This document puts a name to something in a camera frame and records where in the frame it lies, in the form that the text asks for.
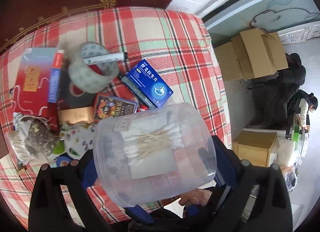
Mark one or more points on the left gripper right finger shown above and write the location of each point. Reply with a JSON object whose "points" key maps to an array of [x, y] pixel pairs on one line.
{"points": [[253, 198]]}

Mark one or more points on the clear plastic round container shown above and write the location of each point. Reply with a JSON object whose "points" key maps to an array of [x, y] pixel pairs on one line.
{"points": [[153, 155]]}

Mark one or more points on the operator hand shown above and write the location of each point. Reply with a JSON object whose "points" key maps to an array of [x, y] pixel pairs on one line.
{"points": [[196, 196]]}

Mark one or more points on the blue tape roll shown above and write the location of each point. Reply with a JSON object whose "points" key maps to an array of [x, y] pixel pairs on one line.
{"points": [[63, 160]]}

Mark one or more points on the herb sachet bag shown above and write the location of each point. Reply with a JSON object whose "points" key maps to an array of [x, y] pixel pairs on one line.
{"points": [[37, 138]]}

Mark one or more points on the floral white pouch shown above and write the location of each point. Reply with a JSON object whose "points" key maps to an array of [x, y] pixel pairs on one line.
{"points": [[77, 138]]}

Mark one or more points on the bag of cotton swabs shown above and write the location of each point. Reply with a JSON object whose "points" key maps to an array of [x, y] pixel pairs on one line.
{"points": [[18, 147]]}

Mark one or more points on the person in background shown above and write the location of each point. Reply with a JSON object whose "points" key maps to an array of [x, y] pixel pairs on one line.
{"points": [[301, 103]]}

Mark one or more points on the gold cardboard box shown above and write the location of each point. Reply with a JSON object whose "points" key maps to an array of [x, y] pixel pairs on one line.
{"points": [[77, 115]]}

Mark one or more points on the black tape roll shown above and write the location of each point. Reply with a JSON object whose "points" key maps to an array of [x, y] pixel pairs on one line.
{"points": [[70, 96]]}

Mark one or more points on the large red gift box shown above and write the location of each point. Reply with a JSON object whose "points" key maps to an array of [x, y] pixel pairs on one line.
{"points": [[31, 89]]}

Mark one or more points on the colourful card box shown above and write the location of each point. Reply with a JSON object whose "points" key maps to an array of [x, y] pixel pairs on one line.
{"points": [[109, 106]]}

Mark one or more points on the blue red slim box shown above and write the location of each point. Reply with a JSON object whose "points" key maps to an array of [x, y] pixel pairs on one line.
{"points": [[55, 75]]}

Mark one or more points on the clear patterned tape roll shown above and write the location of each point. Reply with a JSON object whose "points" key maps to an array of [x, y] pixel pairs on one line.
{"points": [[94, 78]]}

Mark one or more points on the red card box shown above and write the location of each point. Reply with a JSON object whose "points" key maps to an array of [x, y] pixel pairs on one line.
{"points": [[142, 108]]}

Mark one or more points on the cardboard boxes on floor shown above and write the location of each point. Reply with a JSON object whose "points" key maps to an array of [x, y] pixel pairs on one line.
{"points": [[251, 54]]}

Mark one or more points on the blue medicine box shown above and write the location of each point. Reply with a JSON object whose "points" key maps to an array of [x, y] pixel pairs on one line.
{"points": [[148, 81]]}

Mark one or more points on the white green marker pen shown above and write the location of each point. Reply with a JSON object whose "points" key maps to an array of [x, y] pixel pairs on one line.
{"points": [[106, 58]]}

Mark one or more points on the red plaid tablecloth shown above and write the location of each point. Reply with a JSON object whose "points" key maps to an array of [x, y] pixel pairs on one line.
{"points": [[176, 44]]}

